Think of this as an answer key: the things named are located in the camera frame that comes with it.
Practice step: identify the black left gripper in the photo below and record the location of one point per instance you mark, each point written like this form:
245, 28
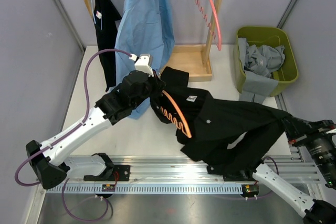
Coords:
158, 84

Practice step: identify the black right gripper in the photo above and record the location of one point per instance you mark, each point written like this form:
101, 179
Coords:
323, 126

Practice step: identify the light blue shirt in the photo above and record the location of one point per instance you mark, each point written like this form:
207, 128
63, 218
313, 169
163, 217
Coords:
146, 27

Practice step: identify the black long-sleeve shirt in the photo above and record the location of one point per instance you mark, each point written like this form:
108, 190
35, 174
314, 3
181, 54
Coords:
227, 135

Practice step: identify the grey shirt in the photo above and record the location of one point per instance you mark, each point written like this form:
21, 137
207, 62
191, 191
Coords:
258, 64

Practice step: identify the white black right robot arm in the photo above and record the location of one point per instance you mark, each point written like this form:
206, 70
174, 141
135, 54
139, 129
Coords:
310, 209

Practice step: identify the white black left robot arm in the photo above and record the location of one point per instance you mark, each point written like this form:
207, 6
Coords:
50, 159

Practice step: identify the black t-shirt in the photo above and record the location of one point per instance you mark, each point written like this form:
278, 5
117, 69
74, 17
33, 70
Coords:
106, 16

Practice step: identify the wooden clothes rack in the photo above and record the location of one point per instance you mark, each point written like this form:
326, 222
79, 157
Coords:
194, 59

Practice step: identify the green plastic basket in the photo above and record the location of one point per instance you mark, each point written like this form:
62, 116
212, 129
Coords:
274, 37

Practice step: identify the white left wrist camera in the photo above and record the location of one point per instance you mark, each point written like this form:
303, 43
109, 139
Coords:
143, 63

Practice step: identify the aluminium rail frame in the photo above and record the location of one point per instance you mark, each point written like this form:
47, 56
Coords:
165, 171

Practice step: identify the white slotted cable duct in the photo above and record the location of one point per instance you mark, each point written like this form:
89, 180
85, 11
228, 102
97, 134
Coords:
125, 188

